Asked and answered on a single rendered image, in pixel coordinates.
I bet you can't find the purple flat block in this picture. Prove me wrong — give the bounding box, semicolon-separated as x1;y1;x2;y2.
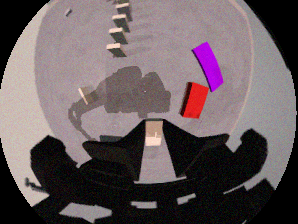
192;41;223;92

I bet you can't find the red rectangular block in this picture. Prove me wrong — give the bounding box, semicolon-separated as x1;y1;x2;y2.
180;81;209;119

